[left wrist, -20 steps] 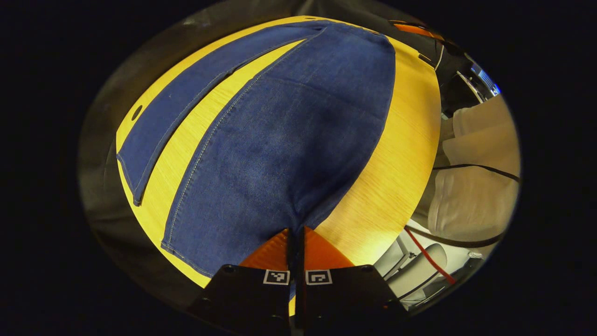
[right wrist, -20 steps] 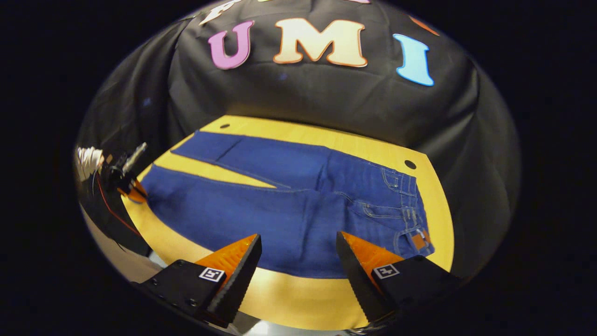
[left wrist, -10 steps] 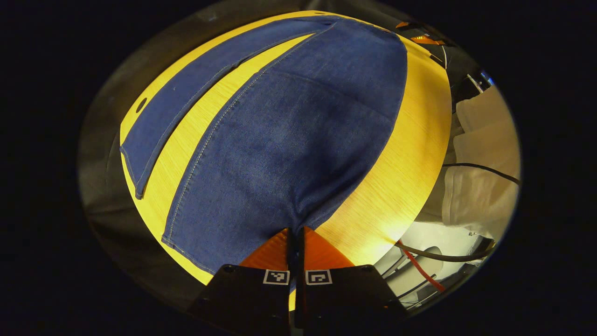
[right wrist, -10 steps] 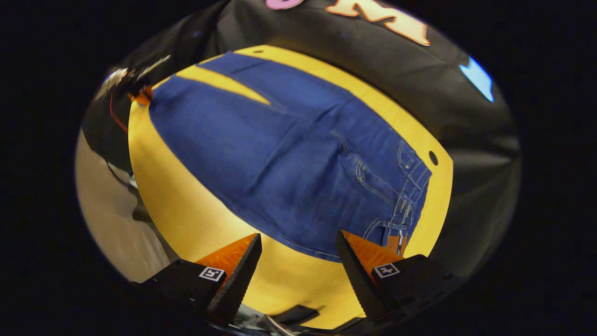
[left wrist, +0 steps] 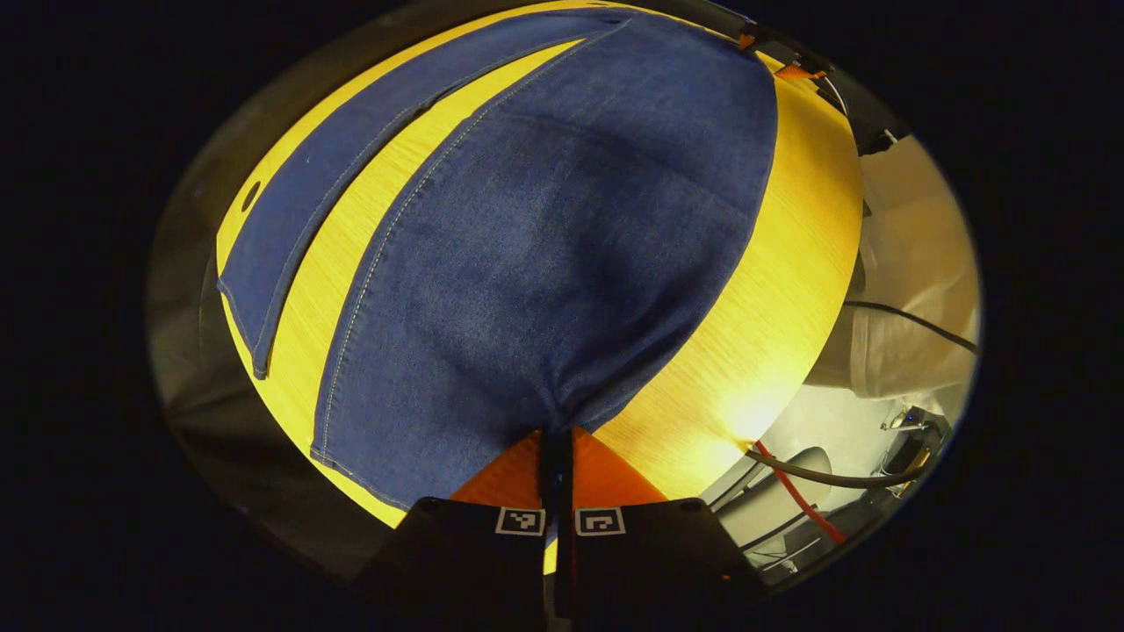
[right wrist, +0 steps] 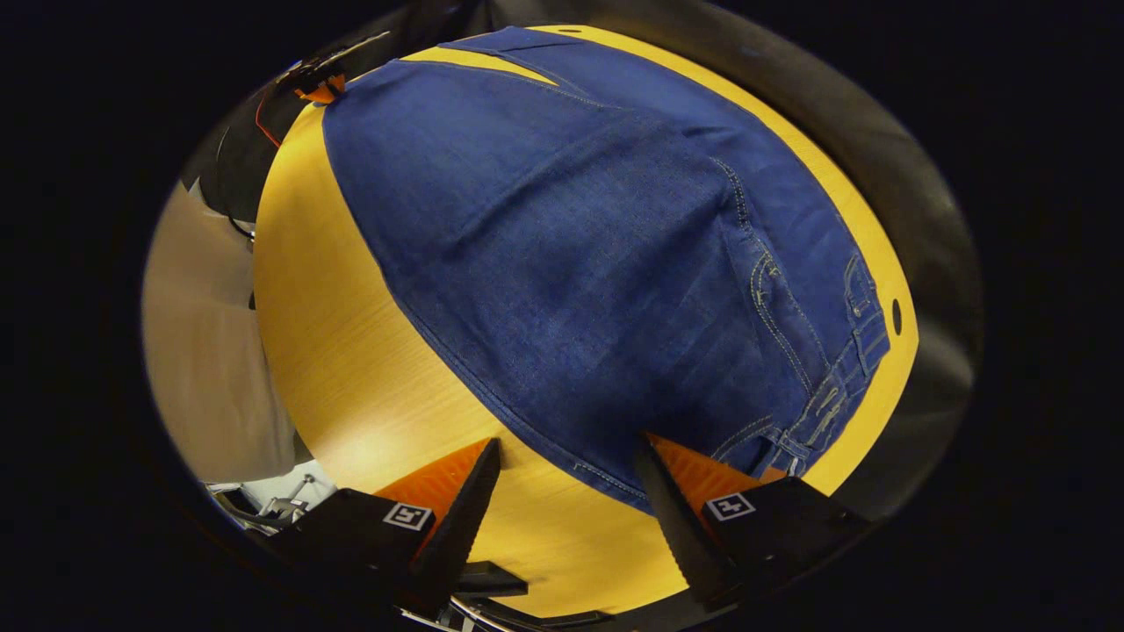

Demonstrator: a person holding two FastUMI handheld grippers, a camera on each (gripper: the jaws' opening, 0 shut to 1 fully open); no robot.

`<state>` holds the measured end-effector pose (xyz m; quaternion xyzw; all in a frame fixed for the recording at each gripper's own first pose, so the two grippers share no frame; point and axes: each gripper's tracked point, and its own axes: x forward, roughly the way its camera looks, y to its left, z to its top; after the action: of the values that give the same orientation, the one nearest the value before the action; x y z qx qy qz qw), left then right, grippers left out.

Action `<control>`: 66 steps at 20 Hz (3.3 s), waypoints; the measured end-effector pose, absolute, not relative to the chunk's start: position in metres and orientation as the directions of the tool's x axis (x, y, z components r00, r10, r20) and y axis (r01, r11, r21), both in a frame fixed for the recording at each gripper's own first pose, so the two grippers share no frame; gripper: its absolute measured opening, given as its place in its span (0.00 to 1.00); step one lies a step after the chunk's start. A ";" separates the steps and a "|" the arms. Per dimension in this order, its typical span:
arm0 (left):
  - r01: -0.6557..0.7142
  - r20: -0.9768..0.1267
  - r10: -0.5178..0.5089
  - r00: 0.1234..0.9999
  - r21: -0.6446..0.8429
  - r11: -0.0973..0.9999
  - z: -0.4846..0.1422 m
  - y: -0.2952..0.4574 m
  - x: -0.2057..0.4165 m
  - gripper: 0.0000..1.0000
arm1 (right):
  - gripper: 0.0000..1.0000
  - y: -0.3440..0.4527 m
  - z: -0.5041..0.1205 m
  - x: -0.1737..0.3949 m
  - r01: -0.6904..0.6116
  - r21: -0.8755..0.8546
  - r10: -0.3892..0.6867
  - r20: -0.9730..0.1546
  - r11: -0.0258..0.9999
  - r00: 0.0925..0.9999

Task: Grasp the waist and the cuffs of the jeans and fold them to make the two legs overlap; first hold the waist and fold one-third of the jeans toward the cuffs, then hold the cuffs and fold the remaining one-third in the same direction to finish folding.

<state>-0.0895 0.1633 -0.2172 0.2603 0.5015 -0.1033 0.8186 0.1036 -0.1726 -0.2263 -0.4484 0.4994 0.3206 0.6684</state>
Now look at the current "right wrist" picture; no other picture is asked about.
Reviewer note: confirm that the black metal bar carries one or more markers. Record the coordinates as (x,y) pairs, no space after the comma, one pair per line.
(492,579)

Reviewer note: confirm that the person's beige clothing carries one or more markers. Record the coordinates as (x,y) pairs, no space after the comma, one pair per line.
(211,351)

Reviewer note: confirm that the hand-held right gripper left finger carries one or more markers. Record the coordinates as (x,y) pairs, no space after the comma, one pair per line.
(461,527)

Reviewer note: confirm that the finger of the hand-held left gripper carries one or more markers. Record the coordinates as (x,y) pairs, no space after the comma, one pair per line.
(327,91)

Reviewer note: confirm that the black backdrop cloth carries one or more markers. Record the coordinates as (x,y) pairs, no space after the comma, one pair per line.
(931,228)

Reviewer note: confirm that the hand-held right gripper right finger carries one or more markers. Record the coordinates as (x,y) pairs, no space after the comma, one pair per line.
(680,535)

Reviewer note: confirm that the blue denim jeans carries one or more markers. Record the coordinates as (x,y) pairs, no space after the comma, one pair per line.
(571,263)

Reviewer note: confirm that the grey metal frame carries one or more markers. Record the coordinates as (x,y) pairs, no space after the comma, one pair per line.
(290,507)

